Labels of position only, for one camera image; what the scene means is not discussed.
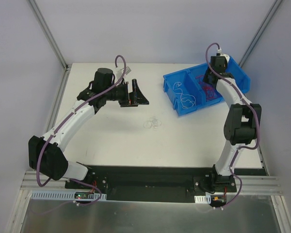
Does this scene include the red wire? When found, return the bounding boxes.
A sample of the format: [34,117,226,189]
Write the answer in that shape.
[195,75,223,102]

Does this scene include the white wire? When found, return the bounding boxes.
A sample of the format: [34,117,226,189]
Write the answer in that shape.
[172,81,185,98]
[179,96,199,110]
[143,116,163,131]

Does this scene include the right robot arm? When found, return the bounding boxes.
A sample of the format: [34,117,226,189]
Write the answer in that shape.
[203,52,261,192]

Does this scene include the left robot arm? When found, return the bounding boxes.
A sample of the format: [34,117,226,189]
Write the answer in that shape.
[29,68,149,189]

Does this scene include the blue divided plastic bin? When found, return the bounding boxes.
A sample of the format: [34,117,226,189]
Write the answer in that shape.
[162,55,252,118]

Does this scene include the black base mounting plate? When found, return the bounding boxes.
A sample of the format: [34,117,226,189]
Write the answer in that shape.
[64,165,241,202]

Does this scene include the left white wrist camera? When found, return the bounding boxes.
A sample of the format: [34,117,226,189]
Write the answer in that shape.
[115,67,131,79]

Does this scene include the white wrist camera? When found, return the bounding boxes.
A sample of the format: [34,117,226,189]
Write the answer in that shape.
[216,49,229,60]
[115,67,131,79]

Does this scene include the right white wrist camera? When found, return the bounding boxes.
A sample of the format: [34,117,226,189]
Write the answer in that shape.
[216,49,229,60]

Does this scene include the right aluminium frame post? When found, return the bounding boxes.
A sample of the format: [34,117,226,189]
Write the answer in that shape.
[239,0,285,67]

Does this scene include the aluminium frame post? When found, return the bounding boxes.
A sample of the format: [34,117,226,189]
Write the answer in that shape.
[239,0,285,67]
[27,0,69,71]

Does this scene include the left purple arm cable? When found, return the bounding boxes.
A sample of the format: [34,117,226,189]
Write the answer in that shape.
[36,55,127,188]

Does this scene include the left aluminium frame post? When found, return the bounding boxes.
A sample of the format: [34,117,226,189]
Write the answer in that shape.
[27,0,69,71]

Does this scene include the right white cable duct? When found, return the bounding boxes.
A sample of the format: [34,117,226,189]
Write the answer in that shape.
[194,195,211,204]

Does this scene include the white cable duct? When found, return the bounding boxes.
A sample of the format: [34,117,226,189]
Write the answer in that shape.
[31,191,107,201]
[194,195,211,204]

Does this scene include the left white cable duct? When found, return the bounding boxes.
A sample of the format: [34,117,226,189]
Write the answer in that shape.
[31,191,107,201]

